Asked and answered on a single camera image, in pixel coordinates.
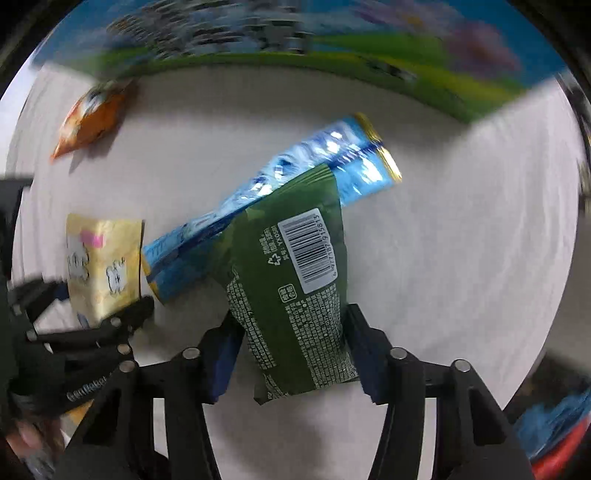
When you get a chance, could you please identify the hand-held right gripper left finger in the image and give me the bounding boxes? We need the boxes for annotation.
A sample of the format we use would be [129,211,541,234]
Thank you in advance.
[55,311,246,480]

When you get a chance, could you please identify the green snack packet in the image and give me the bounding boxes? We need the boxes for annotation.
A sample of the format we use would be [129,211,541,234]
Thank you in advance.
[225,164,361,406]

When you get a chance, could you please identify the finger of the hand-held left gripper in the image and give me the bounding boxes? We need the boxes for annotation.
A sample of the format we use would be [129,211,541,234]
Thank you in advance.
[7,276,71,320]
[25,295,156,365]

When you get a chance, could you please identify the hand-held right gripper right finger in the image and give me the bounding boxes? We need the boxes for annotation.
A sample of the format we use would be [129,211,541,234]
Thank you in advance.
[344,304,537,480]

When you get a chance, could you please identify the blue snack packet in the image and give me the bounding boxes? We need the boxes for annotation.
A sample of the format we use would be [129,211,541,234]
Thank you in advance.
[141,113,403,305]

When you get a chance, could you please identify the blue and red bag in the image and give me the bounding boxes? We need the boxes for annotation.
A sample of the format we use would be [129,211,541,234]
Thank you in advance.
[512,387,591,480]

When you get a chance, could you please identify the colourful backdrop poster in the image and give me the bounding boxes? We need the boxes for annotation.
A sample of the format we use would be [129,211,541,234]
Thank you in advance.
[34,0,570,124]

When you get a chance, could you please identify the orange snack packet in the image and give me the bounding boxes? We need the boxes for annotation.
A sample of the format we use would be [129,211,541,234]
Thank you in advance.
[50,78,139,161]

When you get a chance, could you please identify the yellow snack packet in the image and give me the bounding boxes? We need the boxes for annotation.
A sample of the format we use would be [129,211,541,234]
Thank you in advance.
[65,213,146,329]

